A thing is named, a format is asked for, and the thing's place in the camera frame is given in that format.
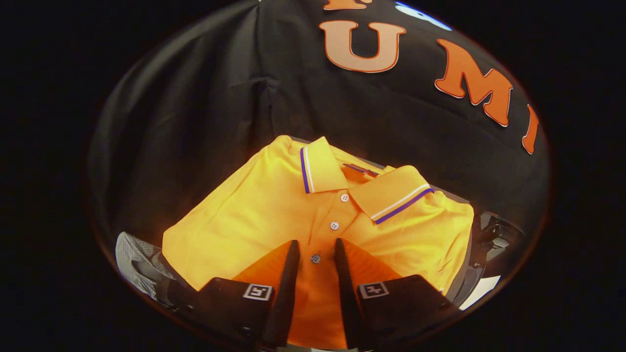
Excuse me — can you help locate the white table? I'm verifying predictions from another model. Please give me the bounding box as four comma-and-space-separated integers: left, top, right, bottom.
460, 275, 502, 311

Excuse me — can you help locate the yellow polo shirt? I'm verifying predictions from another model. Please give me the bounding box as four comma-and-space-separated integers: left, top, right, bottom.
161, 135, 475, 350

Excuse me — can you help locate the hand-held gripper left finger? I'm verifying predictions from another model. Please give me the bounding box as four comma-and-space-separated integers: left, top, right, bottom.
166, 239, 301, 349

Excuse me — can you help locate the grey flat-topped stand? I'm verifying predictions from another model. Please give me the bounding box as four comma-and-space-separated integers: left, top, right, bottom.
115, 231, 173, 300

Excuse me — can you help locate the black backdrop cloth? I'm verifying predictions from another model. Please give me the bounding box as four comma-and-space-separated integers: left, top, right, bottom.
88, 0, 553, 274

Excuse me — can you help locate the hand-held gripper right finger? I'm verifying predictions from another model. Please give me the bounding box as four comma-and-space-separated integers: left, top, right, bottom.
334, 238, 458, 350

